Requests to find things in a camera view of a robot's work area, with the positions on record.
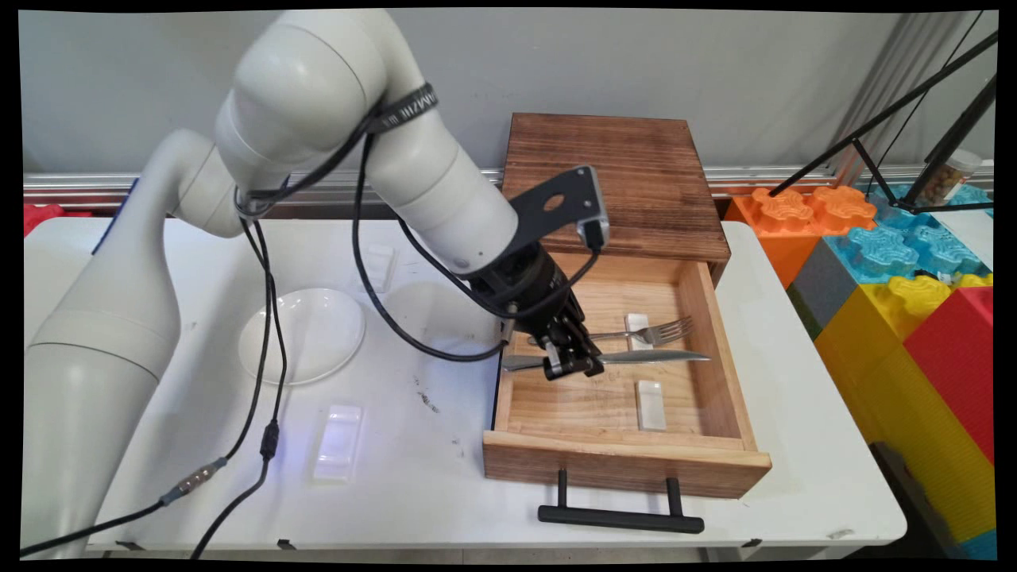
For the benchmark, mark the black tripod stand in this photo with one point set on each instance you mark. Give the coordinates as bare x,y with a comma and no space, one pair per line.
882,123

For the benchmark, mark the silver serrated table knife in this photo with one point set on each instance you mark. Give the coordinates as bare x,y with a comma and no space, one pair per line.
659,357

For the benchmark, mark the red giant building block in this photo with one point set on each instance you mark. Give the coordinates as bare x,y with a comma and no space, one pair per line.
957,365

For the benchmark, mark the white ceramic cutlery rest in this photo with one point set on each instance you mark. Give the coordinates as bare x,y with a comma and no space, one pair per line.
636,322
651,405
381,266
338,441

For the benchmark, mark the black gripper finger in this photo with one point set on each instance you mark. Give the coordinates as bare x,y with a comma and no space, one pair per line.
578,326
576,357

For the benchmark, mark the silver metal fork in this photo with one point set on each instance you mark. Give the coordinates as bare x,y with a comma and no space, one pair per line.
667,330

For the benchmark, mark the orange giant building block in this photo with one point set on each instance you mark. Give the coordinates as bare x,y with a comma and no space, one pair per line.
783,230

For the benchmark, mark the light blue giant building block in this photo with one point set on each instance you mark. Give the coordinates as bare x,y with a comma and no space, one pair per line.
906,250

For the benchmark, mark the white round ceramic plate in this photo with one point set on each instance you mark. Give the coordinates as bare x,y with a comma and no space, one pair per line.
318,334

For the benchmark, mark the light wooden drawer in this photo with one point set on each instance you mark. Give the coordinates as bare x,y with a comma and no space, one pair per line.
588,413

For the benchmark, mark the small red object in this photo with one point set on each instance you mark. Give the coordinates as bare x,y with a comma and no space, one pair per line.
40,216

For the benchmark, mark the aluminium wall rail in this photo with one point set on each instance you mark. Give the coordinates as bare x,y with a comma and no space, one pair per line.
79,187

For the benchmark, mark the clear jar with nuts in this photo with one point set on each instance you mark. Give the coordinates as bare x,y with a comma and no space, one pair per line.
949,181

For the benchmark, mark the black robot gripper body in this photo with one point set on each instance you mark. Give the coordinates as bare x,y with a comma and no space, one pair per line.
528,290

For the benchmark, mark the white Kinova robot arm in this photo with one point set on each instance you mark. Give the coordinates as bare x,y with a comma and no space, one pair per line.
95,334

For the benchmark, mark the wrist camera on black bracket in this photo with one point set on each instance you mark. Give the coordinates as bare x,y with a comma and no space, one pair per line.
556,199

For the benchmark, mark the yellow giant building block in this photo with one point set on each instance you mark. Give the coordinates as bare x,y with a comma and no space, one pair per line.
882,357

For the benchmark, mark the dark wooden drawer cabinet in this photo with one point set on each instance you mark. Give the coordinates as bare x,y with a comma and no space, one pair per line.
651,183

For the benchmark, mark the grey giant building block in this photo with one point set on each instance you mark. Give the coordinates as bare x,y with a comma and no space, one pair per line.
822,286

